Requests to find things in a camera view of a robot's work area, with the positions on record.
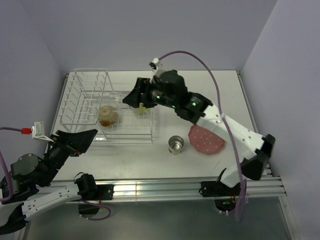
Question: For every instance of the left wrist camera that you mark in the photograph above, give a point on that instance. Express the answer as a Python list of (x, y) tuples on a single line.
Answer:
[(38, 132)]

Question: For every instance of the small steel cup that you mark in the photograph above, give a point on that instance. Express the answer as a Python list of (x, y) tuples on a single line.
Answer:
[(175, 144)]

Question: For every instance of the clear drinking glass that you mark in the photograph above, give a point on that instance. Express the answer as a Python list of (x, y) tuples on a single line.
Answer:
[(115, 100)]

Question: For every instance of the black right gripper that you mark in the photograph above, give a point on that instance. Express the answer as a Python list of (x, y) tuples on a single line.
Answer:
[(144, 86)]

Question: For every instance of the white wire dish rack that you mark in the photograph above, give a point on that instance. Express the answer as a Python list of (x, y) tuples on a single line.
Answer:
[(85, 92)]

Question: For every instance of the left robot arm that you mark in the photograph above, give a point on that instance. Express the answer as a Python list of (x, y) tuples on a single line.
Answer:
[(30, 172)]

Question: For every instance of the aluminium rail frame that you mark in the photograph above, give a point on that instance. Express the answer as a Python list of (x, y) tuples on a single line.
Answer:
[(156, 194)]

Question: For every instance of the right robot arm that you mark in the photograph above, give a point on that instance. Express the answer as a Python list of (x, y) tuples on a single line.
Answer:
[(253, 150)]

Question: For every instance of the beige bowl with flower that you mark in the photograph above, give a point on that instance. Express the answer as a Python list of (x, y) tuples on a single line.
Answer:
[(107, 116)]

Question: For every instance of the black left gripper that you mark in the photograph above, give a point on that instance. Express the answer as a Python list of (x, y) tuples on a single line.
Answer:
[(79, 141)]

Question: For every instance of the yellow-green mug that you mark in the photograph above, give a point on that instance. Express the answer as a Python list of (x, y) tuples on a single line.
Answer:
[(141, 109)]

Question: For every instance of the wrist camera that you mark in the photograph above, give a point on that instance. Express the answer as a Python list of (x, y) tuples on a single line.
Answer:
[(157, 67), (38, 132)]

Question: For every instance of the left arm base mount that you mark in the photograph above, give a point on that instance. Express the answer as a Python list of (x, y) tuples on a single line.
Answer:
[(104, 192)]

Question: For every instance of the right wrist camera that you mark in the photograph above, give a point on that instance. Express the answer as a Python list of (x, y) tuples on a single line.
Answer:
[(157, 67)]

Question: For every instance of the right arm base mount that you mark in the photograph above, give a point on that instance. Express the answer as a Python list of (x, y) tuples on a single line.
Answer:
[(216, 189)]

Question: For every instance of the pink dotted plate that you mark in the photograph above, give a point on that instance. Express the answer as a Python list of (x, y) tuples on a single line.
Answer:
[(205, 141)]

